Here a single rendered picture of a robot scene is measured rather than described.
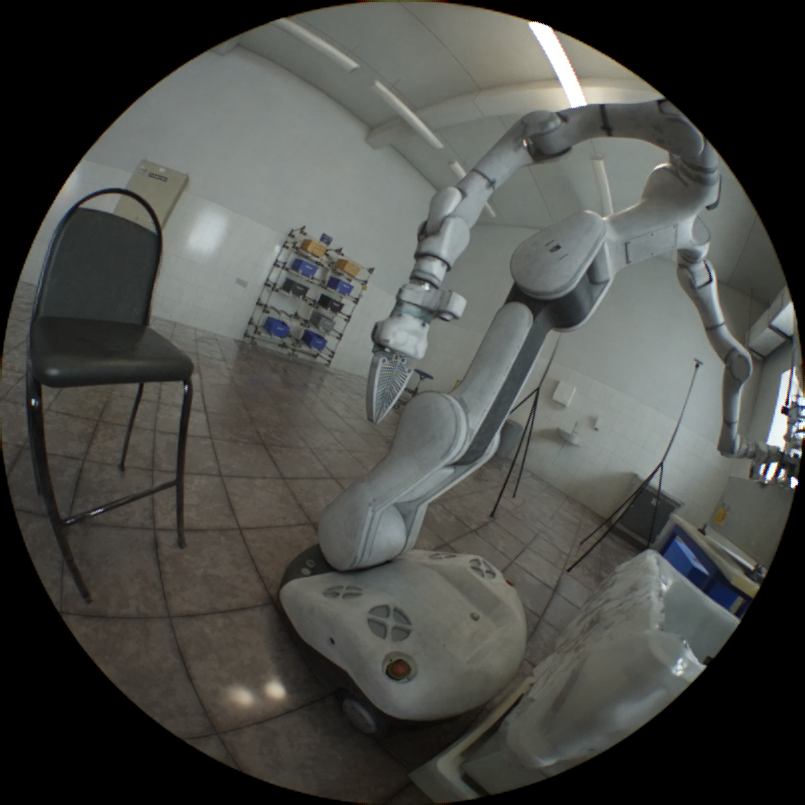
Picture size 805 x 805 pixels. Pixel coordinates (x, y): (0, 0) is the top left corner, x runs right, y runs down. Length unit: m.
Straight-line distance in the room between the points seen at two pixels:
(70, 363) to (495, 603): 1.05
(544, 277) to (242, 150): 4.75
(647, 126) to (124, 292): 1.26
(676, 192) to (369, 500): 0.99
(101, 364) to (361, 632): 0.66
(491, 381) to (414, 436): 0.19
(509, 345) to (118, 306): 1.02
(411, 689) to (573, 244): 0.85
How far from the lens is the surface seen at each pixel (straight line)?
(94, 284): 0.94
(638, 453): 4.73
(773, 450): 1.28
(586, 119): 0.67
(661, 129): 0.65
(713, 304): 0.97
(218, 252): 4.60
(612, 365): 4.90
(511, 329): 0.58
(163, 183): 4.41
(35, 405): 0.61
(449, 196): 0.56
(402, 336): 0.46
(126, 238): 0.98
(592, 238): 0.61
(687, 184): 0.74
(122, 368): 0.61
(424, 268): 0.50
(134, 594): 0.95
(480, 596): 0.84
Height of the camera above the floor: 0.82
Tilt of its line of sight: 9 degrees down
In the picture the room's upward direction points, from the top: 25 degrees clockwise
